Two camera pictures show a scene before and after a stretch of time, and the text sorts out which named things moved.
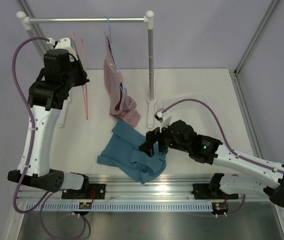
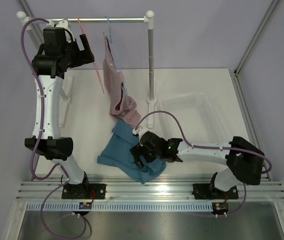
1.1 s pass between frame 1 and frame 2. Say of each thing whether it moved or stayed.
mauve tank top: stayed
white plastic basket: stayed
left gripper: moved
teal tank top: stayed
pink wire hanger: moved
